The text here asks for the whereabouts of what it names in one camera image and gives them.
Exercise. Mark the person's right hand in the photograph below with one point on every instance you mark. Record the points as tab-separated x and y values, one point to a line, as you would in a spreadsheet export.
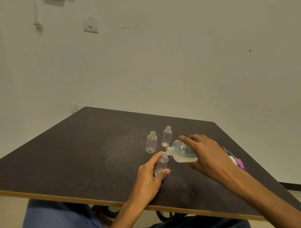
211	159

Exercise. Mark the person's left hand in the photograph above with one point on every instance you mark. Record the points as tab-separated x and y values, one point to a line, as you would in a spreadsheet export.
145	180

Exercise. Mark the person's right thumb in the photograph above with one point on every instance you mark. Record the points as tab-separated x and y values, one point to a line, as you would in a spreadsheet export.
194	165

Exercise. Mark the person's right middle finger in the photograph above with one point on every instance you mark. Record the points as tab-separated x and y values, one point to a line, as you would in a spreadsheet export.
198	137

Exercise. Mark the person's left thumb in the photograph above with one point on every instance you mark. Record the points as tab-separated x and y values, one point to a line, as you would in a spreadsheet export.
163	173

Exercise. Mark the small clear plastic bottle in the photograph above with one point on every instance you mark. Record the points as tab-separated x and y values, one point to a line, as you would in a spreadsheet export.
162	162
166	137

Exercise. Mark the large clear liquid bottle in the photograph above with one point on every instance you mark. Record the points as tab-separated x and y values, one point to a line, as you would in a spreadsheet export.
180	151

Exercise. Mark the person's right forearm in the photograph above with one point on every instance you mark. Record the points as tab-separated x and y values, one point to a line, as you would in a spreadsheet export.
261	202

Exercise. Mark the person's left forearm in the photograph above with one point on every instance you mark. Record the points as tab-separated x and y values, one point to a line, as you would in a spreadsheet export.
125	215

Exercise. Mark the small yellow-tinted plastic bottle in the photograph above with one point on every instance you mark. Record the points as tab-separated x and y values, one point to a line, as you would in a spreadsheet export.
151	143

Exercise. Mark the white spray pump cap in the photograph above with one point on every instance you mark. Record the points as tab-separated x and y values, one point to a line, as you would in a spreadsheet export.
233	159

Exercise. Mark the black metal table base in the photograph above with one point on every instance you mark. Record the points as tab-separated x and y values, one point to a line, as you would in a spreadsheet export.
162	215

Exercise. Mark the purple spray pump cap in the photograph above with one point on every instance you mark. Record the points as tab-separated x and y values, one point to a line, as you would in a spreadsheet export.
240	163

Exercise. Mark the blue jeans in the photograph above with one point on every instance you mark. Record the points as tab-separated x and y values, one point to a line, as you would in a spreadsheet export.
58	216

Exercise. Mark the white wall socket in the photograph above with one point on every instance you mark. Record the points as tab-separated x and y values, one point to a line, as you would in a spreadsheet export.
76	107

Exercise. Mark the white wall light switch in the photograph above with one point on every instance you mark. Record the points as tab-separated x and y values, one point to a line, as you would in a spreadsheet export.
90	24

